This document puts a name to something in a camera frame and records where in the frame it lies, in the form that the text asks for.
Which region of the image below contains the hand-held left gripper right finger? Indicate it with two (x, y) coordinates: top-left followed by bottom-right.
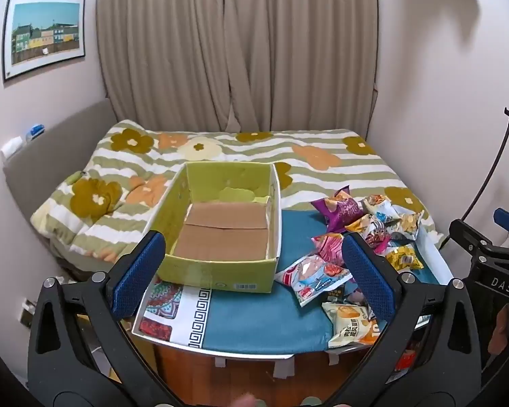
(341, 232), (482, 407)

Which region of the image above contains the orange yellow snack packet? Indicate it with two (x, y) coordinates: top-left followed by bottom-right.
(392, 211), (425, 242)

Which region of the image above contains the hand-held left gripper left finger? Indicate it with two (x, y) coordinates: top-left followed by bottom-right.
(27, 230), (183, 407)

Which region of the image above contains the teal printed mat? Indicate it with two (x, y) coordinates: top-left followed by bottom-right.
(132, 210), (446, 354)

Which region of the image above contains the person's right hand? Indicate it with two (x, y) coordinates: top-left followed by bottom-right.
(488, 305), (509, 357)

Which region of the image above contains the pink striped snack packet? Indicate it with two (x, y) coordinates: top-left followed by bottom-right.
(312, 232), (348, 274)

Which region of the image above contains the green cardboard box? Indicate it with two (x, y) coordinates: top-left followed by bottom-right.
(143, 161), (283, 294)

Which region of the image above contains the purple snack packet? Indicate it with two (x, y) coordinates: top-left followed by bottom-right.
(312, 186), (365, 234)

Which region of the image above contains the gold snack packet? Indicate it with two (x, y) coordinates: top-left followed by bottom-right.
(384, 246), (425, 272)

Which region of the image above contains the framed wall picture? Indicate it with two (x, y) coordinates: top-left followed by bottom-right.
(2, 0), (86, 83)

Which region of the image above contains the beige curtain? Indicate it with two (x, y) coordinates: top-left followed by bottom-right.
(95, 0), (380, 136)

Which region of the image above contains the white and red snack packet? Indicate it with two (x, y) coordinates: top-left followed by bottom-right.
(275, 253), (353, 308)

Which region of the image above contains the grey headboard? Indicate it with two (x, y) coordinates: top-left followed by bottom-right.
(2, 98), (119, 217)

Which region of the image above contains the wall socket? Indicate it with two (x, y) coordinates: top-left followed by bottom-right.
(20, 299), (37, 327)

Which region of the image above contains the floral striped blanket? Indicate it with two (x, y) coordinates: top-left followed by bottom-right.
(30, 119), (446, 264)

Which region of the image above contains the cartoon print snack packet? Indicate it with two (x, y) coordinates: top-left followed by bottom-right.
(345, 214), (397, 259)

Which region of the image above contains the wooden table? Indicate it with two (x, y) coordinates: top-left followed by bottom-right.
(153, 343), (357, 407)

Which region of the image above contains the dark snack packet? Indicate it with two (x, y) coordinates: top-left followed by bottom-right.
(322, 286), (348, 306)

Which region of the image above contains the white orange chip packet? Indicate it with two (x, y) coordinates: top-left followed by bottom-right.
(321, 302), (384, 349)

